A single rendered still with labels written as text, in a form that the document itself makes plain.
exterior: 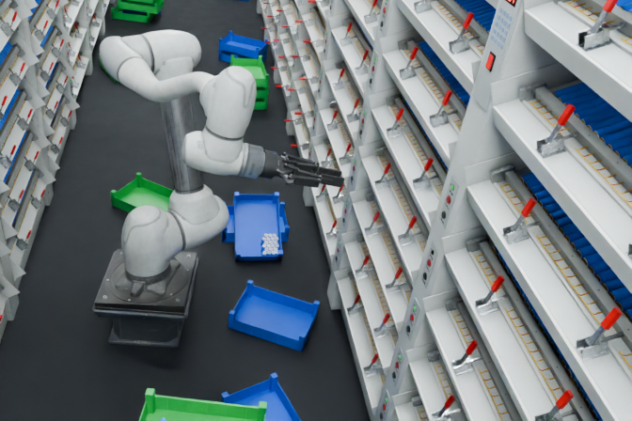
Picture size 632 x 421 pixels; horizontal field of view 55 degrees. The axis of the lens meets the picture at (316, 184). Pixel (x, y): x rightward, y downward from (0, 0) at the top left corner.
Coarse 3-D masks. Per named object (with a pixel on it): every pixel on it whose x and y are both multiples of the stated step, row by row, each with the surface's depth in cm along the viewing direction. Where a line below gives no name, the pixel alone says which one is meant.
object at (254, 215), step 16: (240, 208) 273; (256, 208) 275; (272, 208) 276; (240, 224) 270; (256, 224) 271; (272, 224) 273; (240, 240) 266; (256, 240) 267; (240, 256) 256; (256, 256) 259; (272, 256) 260
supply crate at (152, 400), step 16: (160, 400) 151; (176, 400) 151; (192, 400) 151; (144, 416) 149; (160, 416) 152; (176, 416) 152; (192, 416) 153; (208, 416) 153; (224, 416) 154; (240, 416) 154; (256, 416) 153
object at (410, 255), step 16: (368, 144) 201; (384, 144) 202; (368, 160) 202; (384, 160) 200; (368, 176) 198; (384, 192) 187; (400, 192) 185; (384, 208) 182; (400, 224) 174; (416, 224) 173; (400, 256) 170; (416, 256) 163; (416, 272) 153
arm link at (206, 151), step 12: (204, 132) 153; (192, 144) 152; (204, 144) 152; (216, 144) 151; (228, 144) 152; (240, 144) 155; (192, 156) 153; (204, 156) 153; (216, 156) 153; (228, 156) 154; (240, 156) 156; (204, 168) 155; (216, 168) 155; (228, 168) 156; (240, 168) 157
